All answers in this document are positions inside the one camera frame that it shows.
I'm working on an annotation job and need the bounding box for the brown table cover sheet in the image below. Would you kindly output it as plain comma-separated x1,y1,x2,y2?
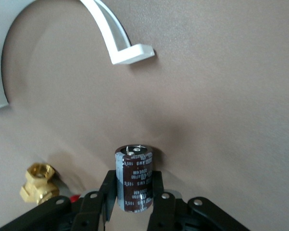
0,0,289,231

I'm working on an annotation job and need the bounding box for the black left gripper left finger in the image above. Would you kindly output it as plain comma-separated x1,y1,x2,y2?
0,169,118,231

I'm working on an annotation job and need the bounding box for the white curved plastic bracket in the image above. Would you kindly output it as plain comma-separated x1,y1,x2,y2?
0,0,156,114

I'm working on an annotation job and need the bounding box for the dark brown cylindrical capacitor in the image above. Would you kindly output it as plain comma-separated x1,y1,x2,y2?
114,143,155,214

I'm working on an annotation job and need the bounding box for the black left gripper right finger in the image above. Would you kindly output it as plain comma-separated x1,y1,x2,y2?
146,170,252,231

